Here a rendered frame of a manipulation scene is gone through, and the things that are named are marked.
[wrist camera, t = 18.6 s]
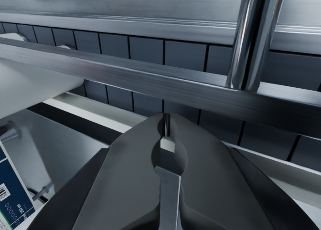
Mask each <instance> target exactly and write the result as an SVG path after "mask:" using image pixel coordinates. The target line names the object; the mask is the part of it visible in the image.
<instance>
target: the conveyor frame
mask: <svg viewBox="0 0 321 230"><path fill-rule="evenodd" d="M0 21H1V22H10V23H19V24H29V25H38V26H47V27H56V28H66V29H75V30H84V31H97V32H106V33H115V34H124V35H134V36H143V37H152V38H161V39H171V40H180V41H189V42H202V43H211V44H220V45H230V46H233V42H234V37H235V30H236V25H237V21H216V20H197V19H178V18H159V17H141V16H122V15H103V14H84V13H65V12H46V11H27V10H0ZM270 50H275V51H285V52H298V53H307V54H316V55H321V26H318V25H299V24H281V23H277V26H276V30H275V33H274V37H273V40H272V44H271V47H270ZM65 93H68V94H71V95H74V96H77V97H80V98H84V99H86V100H89V101H92V102H95V103H99V104H102V105H105V106H108V107H111V108H115V109H117V110H120V111H123V112H126V113H129V114H133V115H136V116H139V117H142V118H145V119H147V118H148V117H146V116H143V115H139V114H136V113H135V112H130V111H127V110H124V109H121V108H117V107H114V106H111V105H109V104H108V105H107V104H105V103H102V102H99V101H95V100H92V99H89V98H87V97H83V96H80V95H76V94H73V93H70V92H68V91H67V92H65ZM221 141H222V140H221ZM222 142H223V143H224V144H225V145H229V146H232V147H235V148H238V149H241V150H244V151H247V152H250V153H253V154H256V155H259V156H263V157H266V158H269V159H272V160H275V161H278V162H281V163H284V164H287V165H290V166H294V167H297V168H300V169H303V170H306V171H309V172H312V173H315V174H318V175H321V172H319V171H316V170H313V169H310V168H307V167H303V166H300V165H297V164H294V163H291V162H289V158H290V156H291V154H292V153H290V154H289V156H288V158H287V160H286V161H285V160H282V159H278V158H275V157H272V156H268V155H265V154H262V153H259V152H256V151H253V150H250V149H247V148H244V147H241V146H240V142H241V138H239V141H238V144H237V145H234V144H231V143H228V142H225V141H222Z"/></svg>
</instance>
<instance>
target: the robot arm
mask: <svg viewBox="0 0 321 230"><path fill-rule="evenodd" d="M165 124H166V129H167V136H169V137H170V139H171V140H172V141H173V142H174V143H175V150H174V160H175V162H176V163H177V164H178V165H179V167H180V168H181V170H182V172H183V173H182V175H181V180H180V192H179V212H180V219H181V226H182V229H183V230H320V229H319V228H318V227H317V226H316V224H315V223H314V222H313V221H312V220H311V218H310V217H309V216H308V215H307V214H306V213H305V211H304V210H303V209H302V208H301V207H300V206H299V205H298V204H297V203H296V202H295V201H294V200H293V199H292V198H291V197H290V196H289V195H288V194H287V193H286V192H285V191H283V190H282V189H281V188H280V187H279V186H278V185H277V184H275V183H274V182H273V181H272V180H271V179H270V178H269V177H267V176H266V175H265V174H264V173H263V172H262V171H261V170H260V169H258V168H257V167H256V166H255V165H254V164H253V163H252V162H250V161H249V160H248V159H247V158H246V157H245V156H244V155H242V154H241V153H240V152H239V151H238V150H237V149H236V148H228V147H227V146H226V145H225V144H224V143H223V142H222V141H220V140H219V139H218V138H217V137H215V136H214V135H213V134H211V133H210V132H208V131H207V130H205V129H204V128H202V127H200V126H199V125H197V124H195V123H193V122H192V121H190V120H188V119H186V118H184V117H183V116H181V115H179V114H177V113H174V112H168V113H163V112H157V113H156V114H154V115H152V116H151V117H149V118H147V119H146V120H144V121H142V122H141V123H139V124H137V125H136V126H134V127H132V128H131V129H129V130H127V131H126V132H125V133H123V134H122V135H120V136H119V137H118V138H117V139H116V140H115V141H114V142H113V143H112V144H111V145H110V146H109V147H108V148H101V149H100V150H99V151H98V152H97V153H96V154H95V155H94V156H93V157H92V158H91V159H90V160H89V161H88V162H87V163H86V164H85V165H84V166H83V167H82V168H81V169H80V170H78V171H77V172H76V173H75V174H74V175H73V176H72V177H71V178H70V179H69V180H68V181H67V182H66V183H65V184H64V185H63V186H62V187H61V188H60V189H59V190H58V191H57V192H56V193H55V194H54V195H53V196H52V197H51V198H50V200H49V201H48V202H47V203H46V204H45V205H44V207H43V208H42V209H41V210H40V212H39V213H38V214H37V215H36V217H35V218H34V219H33V221H32V222H31V223H30V225H29V226H28V228H27V229H26V230H158V229H159V226H160V207H161V178H160V176H159V174H158V173H157V172H156V170H155V167H156V165H157V164H158V163H159V162H160V159H161V139H162V138H163V136H165Z"/></svg>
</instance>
